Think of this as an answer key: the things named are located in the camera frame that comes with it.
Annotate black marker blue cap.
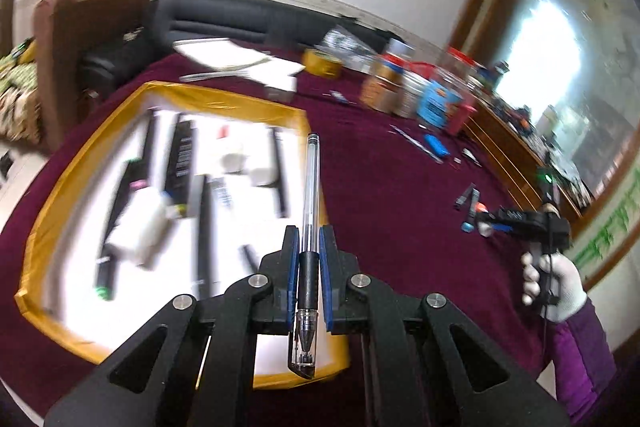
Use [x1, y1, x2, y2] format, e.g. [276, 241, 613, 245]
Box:
[462, 188, 482, 233]

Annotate clear plastic bag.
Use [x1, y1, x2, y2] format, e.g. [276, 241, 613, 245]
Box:
[320, 27, 381, 72]

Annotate long black pen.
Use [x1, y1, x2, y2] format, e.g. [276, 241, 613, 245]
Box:
[192, 176, 218, 300]

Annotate white notepad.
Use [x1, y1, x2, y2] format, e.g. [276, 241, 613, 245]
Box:
[172, 38, 273, 70]

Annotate blue printed box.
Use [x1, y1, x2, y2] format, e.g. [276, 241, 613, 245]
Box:
[417, 79, 466, 130]

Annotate clear plastic container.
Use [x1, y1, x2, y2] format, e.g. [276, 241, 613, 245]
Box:
[397, 69, 431, 120]

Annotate brown armchair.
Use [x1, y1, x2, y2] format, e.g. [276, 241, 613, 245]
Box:
[32, 0, 153, 155]

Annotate white rectangular box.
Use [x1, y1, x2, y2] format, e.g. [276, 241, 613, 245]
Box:
[107, 189, 168, 268]

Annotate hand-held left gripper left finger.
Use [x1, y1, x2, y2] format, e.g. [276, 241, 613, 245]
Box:
[47, 226, 301, 427]

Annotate clear pen black grip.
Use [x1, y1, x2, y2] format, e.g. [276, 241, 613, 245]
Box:
[287, 133, 321, 380]

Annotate small white tube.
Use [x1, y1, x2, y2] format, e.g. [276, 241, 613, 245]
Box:
[475, 202, 493, 239]

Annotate white paper sheet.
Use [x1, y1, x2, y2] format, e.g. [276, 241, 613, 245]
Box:
[245, 57, 307, 90]

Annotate short black pen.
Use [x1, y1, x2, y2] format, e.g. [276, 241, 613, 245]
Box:
[239, 244, 261, 275]

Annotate patterned blanket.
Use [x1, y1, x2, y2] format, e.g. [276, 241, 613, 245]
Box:
[0, 39, 43, 142]

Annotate red lid plastic jar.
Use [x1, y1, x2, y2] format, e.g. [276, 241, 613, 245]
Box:
[445, 47, 478, 80]

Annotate round tin can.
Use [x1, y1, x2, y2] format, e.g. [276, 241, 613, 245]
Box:
[385, 38, 416, 62]

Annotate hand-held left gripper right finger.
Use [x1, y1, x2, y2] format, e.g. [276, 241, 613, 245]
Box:
[319, 224, 571, 427]

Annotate black box barcode label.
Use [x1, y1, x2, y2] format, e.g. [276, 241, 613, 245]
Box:
[165, 114, 198, 218]

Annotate person's right hand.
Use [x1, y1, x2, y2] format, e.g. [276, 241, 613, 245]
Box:
[520, 251, 589, 324]

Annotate blue lighter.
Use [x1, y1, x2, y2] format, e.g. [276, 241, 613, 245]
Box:
[422, 134, 451, 158]

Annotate wooden glass cabinet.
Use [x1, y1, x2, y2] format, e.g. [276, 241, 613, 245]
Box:
[450, 0, 640, 288]

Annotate yellow tape roll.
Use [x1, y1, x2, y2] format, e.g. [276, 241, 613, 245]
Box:
[302, 48, 343, 79]

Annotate black leather sofa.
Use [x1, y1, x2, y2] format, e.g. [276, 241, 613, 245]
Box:
[82, 0, 396, 100]

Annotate person's right forearm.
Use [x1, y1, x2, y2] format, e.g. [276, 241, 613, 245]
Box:
[550, 299, 619, 426]

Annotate white tray yellow tape rim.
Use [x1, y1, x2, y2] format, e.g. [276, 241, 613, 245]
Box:
[14, 81, 351, 390]

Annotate plastic jar orange contents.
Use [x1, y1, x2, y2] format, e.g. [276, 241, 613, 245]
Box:
[360, 54, 406, 112]

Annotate slim black marker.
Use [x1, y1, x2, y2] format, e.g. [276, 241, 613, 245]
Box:
[142, 109, 161, 178]

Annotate thin silver rod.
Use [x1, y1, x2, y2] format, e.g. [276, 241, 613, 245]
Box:
[390, 125, 445, 164]

